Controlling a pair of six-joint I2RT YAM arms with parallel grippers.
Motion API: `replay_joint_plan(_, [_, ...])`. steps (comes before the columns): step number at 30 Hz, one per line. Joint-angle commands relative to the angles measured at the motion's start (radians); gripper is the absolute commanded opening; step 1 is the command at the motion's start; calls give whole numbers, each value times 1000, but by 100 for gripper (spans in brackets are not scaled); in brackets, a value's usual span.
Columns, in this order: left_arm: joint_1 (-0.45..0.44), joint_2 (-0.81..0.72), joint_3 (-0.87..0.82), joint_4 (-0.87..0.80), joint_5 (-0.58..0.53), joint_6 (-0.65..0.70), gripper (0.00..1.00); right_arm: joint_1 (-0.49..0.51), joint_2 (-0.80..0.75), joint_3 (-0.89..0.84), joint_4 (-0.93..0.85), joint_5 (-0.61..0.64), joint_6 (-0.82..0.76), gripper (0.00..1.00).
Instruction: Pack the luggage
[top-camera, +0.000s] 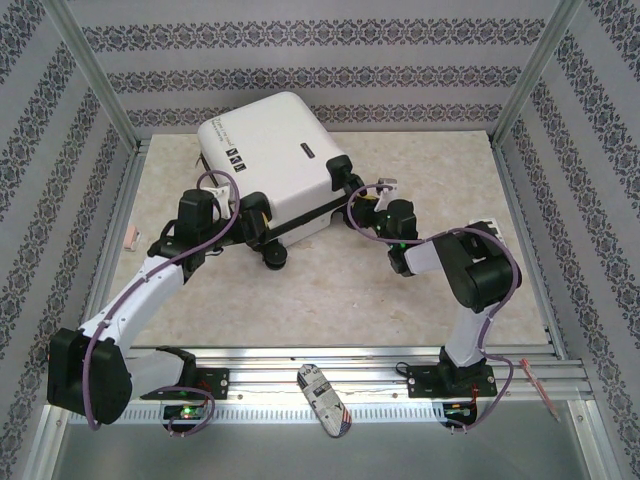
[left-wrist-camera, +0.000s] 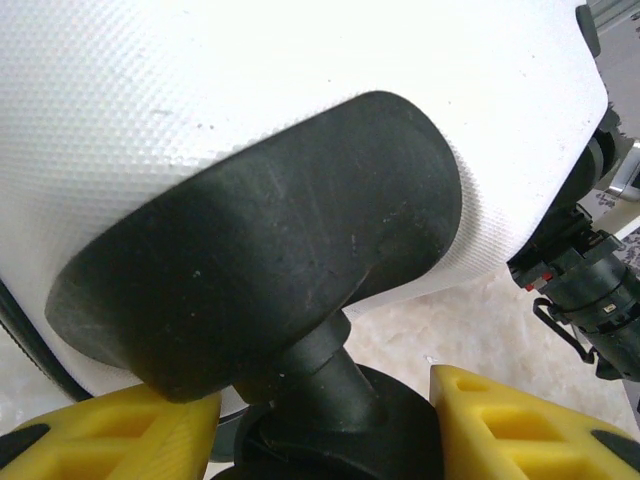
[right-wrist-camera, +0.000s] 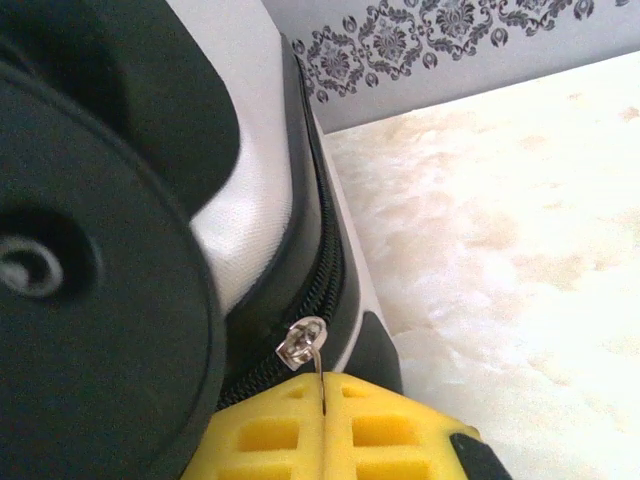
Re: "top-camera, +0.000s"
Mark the small circuit board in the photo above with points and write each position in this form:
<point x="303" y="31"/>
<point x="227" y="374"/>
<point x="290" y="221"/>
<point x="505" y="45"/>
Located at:
<point x="457" y="410"/>
<point x="185" y="412"/>

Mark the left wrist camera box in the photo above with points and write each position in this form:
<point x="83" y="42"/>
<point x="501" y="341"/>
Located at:
<point x="220" y="197"/>

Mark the aluminium side rail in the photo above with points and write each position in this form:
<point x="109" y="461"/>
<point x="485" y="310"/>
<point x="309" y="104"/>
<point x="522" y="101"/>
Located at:
<point x="112" y="240"/>
<point x="517" y="200"/>

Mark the small pink eraser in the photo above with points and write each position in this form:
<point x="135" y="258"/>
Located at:
<point x="132" y="237"/>

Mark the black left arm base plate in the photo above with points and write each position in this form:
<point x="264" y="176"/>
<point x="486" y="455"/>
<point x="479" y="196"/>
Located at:
<point x="217" y="382"/>

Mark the newspaper print pouch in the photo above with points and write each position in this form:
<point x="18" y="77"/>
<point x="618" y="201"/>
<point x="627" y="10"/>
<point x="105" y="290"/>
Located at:
<point x="325" y="400"/>

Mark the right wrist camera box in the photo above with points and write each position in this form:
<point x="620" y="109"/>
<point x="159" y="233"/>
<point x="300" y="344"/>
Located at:
<point x="386" y="192"/>

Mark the white hard-shell suitcase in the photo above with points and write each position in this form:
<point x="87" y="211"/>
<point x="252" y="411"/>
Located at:
<point x="270" y="155"/>

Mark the red pen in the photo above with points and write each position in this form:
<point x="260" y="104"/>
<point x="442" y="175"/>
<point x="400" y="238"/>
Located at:
<point x="540" y="390"/>

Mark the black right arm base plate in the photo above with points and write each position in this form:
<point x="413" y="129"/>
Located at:
<point x="425" y="385"/>

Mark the aluminium frame post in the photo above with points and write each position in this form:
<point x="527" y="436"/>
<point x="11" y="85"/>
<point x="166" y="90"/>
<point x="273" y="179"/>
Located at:
<point x="535" y="75"/>
<point x="96" y="75"/>

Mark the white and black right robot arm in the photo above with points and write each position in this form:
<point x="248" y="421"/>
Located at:
<point x="480" y="280"/>

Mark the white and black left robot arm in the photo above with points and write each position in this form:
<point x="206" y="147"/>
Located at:
<point x="125" y="310"/>

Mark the white scientific calculator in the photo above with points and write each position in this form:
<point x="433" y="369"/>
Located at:
<point x="492" y="227"/>

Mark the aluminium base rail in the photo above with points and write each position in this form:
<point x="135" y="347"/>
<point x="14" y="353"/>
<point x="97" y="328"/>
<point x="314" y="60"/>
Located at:
<point x="275" y="356"/>

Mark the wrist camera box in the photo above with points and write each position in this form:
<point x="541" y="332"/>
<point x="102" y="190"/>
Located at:
<point x="386" y="192"/>
<point x="220" y="197"/>

